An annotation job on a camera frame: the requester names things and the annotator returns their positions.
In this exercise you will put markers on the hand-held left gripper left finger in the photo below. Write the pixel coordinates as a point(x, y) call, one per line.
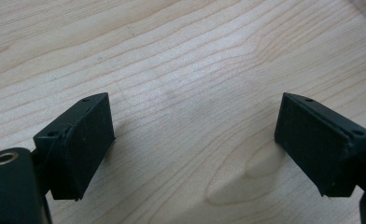
point(78, 146)

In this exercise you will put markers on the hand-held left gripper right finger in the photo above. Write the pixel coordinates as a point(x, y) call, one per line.
point(321, 146)

